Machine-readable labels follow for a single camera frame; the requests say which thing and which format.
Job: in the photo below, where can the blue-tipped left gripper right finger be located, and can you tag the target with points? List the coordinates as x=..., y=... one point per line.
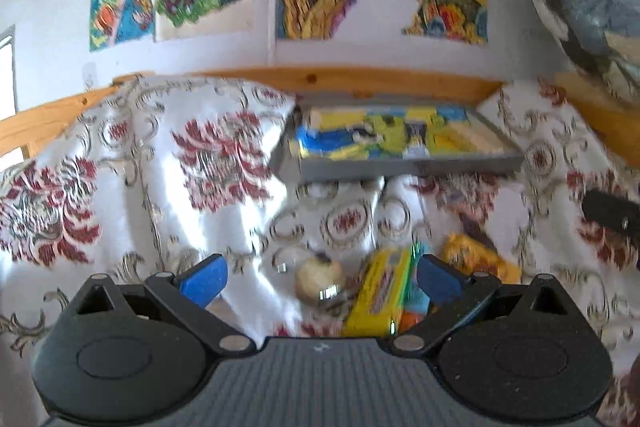
x=458, y=297

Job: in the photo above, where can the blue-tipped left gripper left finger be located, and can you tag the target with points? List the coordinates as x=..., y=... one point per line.
x=183, y=300

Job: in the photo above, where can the yellow green snack bar packet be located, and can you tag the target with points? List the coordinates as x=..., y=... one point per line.
x=389, y=299

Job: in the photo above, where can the round pastry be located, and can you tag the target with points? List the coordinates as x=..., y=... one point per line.
x=318, y=280

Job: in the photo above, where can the orange yellow snack bag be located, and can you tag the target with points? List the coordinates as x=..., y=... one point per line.
x=469, y=256

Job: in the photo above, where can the floral white bedspread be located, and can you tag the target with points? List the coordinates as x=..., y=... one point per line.
x=171, y=170

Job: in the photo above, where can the pale wafer biscuit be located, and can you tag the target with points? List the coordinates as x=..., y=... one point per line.
x=474, y=141

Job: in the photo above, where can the dark blue snack stick packet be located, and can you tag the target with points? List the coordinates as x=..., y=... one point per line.
x=416, y=133

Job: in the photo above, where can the grey metal tray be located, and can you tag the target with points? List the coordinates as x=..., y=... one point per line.
x=287, y=162

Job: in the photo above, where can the wooden bed frame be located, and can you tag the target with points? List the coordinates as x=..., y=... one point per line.
x=616, y=123

